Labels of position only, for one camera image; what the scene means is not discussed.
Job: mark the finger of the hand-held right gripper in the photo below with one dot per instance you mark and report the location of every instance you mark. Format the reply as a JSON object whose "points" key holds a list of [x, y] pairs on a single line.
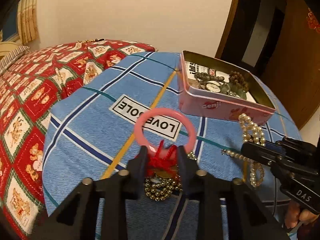
{"points": [[276, 147], [257, 153]]}

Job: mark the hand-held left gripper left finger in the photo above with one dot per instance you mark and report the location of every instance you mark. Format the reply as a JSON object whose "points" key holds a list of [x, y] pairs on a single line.
{"points": [[142, 161]]}

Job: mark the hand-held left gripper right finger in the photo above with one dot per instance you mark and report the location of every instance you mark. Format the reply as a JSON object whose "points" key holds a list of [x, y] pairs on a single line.
{"points": [[182, 161]]}

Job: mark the pink bangle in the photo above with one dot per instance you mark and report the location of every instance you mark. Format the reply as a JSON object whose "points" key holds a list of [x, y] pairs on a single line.
{"points": [[138, 130]]}

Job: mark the pink tin box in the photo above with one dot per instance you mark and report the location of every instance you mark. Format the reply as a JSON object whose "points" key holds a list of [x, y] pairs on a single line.
{"points": [[212, 108]]}

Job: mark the green jade bangle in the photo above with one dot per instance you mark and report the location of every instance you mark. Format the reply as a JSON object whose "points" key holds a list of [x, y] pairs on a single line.
{"points": [[238, 92]]}

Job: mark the thin silver bangle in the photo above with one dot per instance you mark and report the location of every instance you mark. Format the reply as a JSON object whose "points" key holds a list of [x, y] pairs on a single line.
{"points": [[225, 88]]}

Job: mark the silver watch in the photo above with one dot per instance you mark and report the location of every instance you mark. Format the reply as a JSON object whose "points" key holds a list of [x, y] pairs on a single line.
{"points": [[213, 87]]}

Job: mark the person's right hand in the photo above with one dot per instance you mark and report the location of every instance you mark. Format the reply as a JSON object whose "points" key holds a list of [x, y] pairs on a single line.
{"points": [[298, 216]]}

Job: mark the blue plaid blanket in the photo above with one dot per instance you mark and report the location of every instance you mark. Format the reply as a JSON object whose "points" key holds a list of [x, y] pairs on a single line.
{"points": [[87, 120]]}

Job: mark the brown wooden door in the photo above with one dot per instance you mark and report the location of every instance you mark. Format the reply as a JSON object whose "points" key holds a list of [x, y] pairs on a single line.
{"points": [[305, 75]]}

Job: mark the white printed card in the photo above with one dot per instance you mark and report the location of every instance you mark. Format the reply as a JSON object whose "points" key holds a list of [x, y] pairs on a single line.
{"points": [[195, 68]]}

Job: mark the red patterned bedspread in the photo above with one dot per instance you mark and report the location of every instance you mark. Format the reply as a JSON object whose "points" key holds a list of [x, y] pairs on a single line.
{"points": [[32, 92]]}

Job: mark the red paper door decoration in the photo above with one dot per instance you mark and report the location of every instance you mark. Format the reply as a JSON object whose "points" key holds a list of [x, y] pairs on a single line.
{"points": [[313, 21]]}

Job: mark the striped pillow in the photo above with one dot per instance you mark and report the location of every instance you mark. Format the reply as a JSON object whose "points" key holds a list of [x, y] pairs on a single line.
{"points": [[12, 55]]}

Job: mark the cream wooden headboard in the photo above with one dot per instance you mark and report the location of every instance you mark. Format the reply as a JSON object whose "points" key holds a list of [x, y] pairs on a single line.
{"points": [[6, 47]]}

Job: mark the yellow patterned curtain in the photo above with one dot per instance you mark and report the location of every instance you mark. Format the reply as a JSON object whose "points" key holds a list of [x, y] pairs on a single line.
{"points": [[28, 17]]}

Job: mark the window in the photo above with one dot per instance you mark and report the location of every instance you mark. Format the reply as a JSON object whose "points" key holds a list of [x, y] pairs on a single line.
{"points": [[11, 27]]}

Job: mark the brown wooden door frame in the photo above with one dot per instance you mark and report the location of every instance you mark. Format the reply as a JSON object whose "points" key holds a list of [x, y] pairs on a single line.
{"points": [[228, 22]]}

